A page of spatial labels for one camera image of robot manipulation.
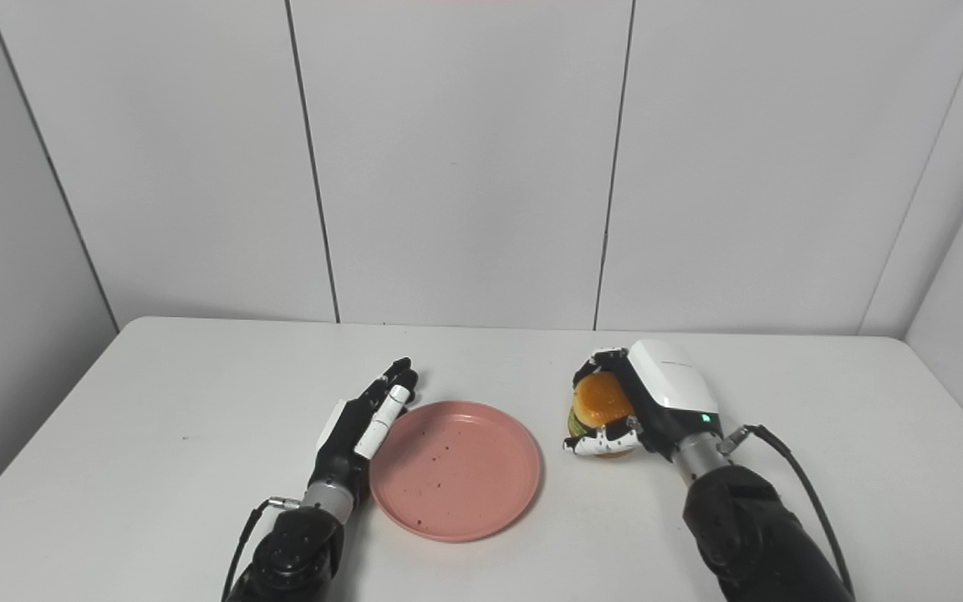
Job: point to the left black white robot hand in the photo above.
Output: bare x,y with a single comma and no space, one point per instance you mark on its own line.
360,439

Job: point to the pink round plate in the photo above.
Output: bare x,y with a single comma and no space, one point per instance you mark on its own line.
455,471

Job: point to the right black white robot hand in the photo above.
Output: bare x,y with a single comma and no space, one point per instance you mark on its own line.
661,393

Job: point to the toy hamburger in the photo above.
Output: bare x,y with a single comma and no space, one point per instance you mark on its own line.
600,400

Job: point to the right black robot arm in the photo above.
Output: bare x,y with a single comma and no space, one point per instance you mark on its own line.
749,527

